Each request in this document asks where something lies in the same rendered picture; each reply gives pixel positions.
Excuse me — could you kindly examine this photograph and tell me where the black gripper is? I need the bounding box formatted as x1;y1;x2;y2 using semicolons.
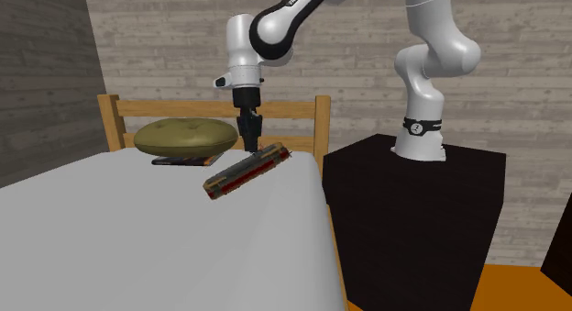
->
232;87;263;154

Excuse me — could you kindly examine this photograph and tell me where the red and grey toy train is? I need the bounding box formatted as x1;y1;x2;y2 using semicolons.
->
202;141;292;201

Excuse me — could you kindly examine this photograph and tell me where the olive green round cushion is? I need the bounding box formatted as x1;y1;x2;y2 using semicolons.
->
133;117;240;159

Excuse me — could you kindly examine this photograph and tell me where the dark book with orange stripes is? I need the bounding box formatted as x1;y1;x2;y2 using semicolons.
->
150;152;225;168

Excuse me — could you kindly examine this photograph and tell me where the wooden bed with white sheet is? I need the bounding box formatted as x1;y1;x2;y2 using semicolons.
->
0;93;350;311

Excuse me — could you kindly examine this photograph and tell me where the black robot stand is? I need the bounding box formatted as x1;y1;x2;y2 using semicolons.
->
321;133;508;311

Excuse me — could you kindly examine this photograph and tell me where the dark furniture piece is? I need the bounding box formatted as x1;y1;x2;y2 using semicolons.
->
540;205;572;285

